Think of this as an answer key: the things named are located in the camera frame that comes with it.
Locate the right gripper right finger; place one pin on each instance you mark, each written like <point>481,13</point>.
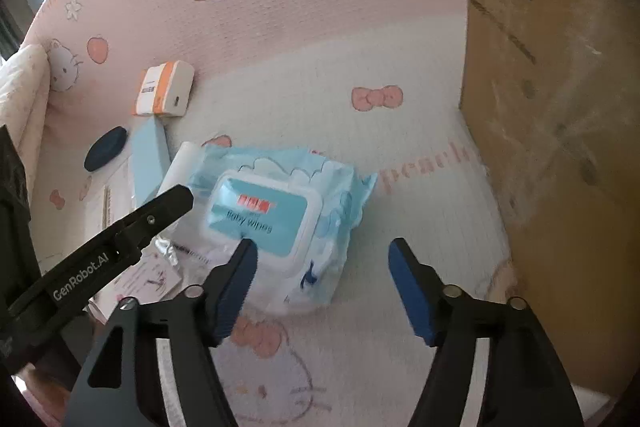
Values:
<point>526,383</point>

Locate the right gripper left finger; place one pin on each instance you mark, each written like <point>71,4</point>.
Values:
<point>153,365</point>

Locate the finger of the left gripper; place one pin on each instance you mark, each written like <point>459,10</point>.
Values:
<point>136,231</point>

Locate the light blue box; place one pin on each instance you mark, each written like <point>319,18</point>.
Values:
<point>149,160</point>

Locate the orange white tissue pack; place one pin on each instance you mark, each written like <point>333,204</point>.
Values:
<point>165,90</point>

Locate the baby wipes pack blue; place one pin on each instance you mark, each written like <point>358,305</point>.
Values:
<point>297,206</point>

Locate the white card sleeve left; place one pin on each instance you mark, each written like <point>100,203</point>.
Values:
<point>110,201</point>

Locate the floral card in sleeve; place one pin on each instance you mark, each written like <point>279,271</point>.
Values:
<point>164,269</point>

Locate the white paper roll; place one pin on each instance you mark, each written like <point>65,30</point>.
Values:
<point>182,167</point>

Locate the dark navy oval case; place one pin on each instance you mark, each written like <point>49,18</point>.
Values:
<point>106,149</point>

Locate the cream pillow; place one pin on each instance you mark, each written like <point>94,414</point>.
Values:
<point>25,87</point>

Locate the pink hello kitty bedsheet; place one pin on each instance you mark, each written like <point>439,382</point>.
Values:
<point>376,84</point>

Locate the brown cardboard box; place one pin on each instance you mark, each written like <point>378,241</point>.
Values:
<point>551,98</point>

